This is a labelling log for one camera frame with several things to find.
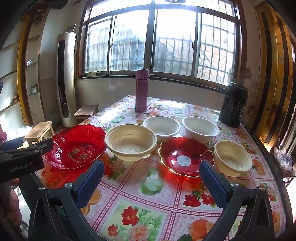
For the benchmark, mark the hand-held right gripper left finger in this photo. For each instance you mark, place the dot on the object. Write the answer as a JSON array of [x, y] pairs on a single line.
[[92, 180]]

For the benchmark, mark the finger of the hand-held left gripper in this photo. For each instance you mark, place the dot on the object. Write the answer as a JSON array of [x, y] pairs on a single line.
[[42, 144], [13, 142]]

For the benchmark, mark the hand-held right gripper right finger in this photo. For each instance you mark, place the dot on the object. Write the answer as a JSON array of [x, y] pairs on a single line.
[[212, 185]]

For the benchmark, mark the large red printed plate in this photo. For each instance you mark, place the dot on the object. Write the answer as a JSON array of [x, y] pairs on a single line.
[[76, 139]]

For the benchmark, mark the small beige ribbed bowl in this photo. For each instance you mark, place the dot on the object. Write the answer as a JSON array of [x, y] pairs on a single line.
[[231, 153]]

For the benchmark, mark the deep white bowl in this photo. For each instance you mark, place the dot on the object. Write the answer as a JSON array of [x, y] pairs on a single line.
[[198, 136]]

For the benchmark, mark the small red gold-rimmed plate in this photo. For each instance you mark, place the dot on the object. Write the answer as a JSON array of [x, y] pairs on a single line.
[[175, 150]]

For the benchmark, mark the large beige ribbed bowl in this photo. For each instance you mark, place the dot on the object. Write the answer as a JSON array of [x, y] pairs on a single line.
[[124, 136]]

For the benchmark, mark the wide white bowl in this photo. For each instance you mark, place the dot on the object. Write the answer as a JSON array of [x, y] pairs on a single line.
[[161, 125]]

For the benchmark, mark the person's left hand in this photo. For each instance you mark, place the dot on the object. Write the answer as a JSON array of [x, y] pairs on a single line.
[[10, 204]]

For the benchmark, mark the wooden stool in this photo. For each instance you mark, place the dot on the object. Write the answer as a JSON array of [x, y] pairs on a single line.
[[85, 110], [39, 129]]

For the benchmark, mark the floral fruit print tablecloth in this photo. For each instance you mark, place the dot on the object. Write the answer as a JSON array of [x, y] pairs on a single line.
[[143, 208]]

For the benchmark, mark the black-rimmed table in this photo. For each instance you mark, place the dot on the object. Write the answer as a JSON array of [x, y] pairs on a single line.
[[276, 166]]

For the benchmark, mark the clear plastic bag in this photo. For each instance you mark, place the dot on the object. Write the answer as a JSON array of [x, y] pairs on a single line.
[[283, 160]]

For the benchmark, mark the dark wooden stand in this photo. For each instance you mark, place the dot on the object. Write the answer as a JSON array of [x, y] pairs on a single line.
[[290, 179]]

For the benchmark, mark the white tower air conditioner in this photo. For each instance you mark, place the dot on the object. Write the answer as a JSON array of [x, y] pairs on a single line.
[[69, 69]]

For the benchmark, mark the black electric kettle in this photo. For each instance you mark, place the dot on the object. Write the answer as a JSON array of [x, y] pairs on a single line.
[[232, 104]]

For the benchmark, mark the purple thermos bottle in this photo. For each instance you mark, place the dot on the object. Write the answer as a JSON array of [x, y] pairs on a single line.
[[141, 92]]

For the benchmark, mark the golden wooden door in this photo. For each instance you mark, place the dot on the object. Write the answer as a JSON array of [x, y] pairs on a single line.
[[272, 69]]

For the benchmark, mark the barred window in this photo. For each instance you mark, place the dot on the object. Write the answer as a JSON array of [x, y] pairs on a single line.
[[152, 34]]

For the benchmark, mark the yellow-framed wall shelf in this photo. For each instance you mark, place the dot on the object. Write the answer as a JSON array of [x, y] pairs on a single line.
[[19, 76]]

